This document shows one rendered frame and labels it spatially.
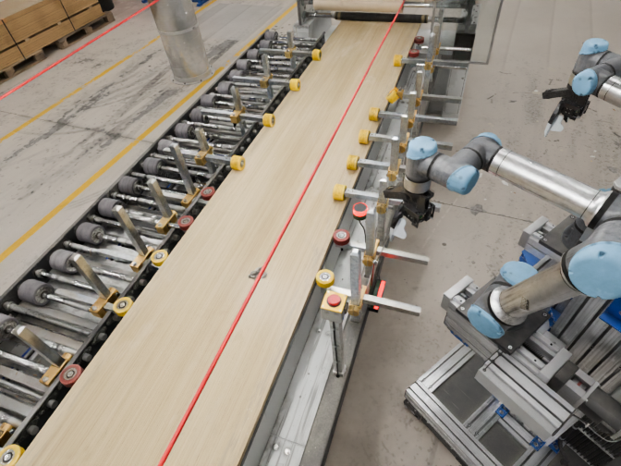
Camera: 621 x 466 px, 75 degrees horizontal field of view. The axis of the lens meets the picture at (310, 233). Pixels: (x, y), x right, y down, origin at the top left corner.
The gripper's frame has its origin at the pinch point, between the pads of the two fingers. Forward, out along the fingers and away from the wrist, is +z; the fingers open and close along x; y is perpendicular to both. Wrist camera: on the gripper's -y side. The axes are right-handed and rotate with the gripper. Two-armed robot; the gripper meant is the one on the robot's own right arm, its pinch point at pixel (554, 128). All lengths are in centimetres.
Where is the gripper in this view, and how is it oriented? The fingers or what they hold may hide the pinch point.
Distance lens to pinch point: 194.8
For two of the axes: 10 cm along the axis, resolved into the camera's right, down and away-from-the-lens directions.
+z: 0.9, 6.8, 7.3
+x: 8.0, -4.9, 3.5
